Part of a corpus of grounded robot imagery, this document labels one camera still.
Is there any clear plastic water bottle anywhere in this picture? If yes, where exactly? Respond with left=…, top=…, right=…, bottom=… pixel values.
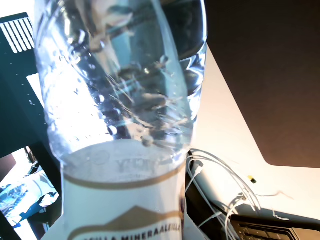
left=32, top=0, right=208, bottom=240

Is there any large dark printed desk mat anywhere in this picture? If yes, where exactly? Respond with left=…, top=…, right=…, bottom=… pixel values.
left=204, top=0, right=320, bottom=169

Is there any white twist tie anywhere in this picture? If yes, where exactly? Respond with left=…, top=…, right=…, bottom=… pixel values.
left=271, top=209, right=291, bottom=222

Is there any black computer monitor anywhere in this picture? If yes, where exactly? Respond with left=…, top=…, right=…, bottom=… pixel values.
left=0, top=11, right=51, bottom=160
left=0, top=142, right=63, bottom=240

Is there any black computer keyboard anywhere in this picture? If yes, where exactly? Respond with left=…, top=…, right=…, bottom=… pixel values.
left=229, top=213, right=320, bottom=240

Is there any looped white cable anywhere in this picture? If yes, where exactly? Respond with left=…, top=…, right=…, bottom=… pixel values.
left=198, top=194, right=247, bottom=240

